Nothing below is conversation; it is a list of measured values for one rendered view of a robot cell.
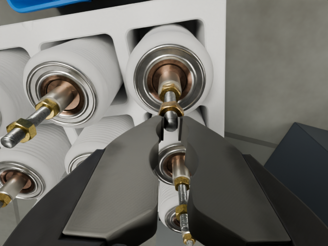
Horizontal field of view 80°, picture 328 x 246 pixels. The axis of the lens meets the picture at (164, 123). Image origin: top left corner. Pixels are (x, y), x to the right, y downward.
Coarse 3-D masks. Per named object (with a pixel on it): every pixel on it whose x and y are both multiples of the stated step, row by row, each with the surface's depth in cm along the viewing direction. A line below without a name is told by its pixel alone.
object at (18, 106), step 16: (16, 48) 30; (0, 64) 24; (16, 64) 26; (0, 80) 23; (16, 80) 25; (0, 96) 22; (16, 96) 24; (16, 112) 24; (32, 112) 29; (0, 128) 24
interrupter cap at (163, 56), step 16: (160, 48) 19; (176, 48) 19; (144, 64) 20; (160, 64) 20; (176, 64) 20; (192, 64) 20; (144, 80) 20; (192, 80) 20; (144, 96) 21; (192, 96) 21
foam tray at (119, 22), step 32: (160, 0) 23; (192, 0) 23; (224, 0) 23; (0, 32) 25; (32, 32) 25; (64, 32) 25; (96, 32) 25; (128, 32) 26; (192, 32) 35; (224, 32) 25; (224, 64) 27; (128, 96) 29; (224, 96) 29; (64, 128) 32; (224, 128) 32
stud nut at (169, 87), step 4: (168, 84) 18; (172, 84) 17; (164, 88) 17; (168, 88) 17; (172, 88) 17; (176, 88) 17; (160, 92) 18; (164, 92) 17; (176, 92) 17; (180, 92) 18; (160, 96) 17; (176, 96) 17; (176, 100) 18
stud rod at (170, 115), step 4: (168, 92) 17; (172, 92) 17; (164, 96) 17; (168, 96) 16; (172, 96) 16; (164, 100) 16; (168, 100) 16; (172, 100) 16; (168, 112) 14; (172, 112) 14; (164, 116) 14; (168, 116) 13; (172, 116) 13; (176, 116) 14; (164, 120) 13; (168, 120) 13; (172, 120) 13; (176, 120) 13; (164, 124) 13; (168, 124) 13; (172, 124) 13; (176, 124) 13; (164, 128) 13; (168, 128) 13; (172, 128) 13; (176, 128) 13
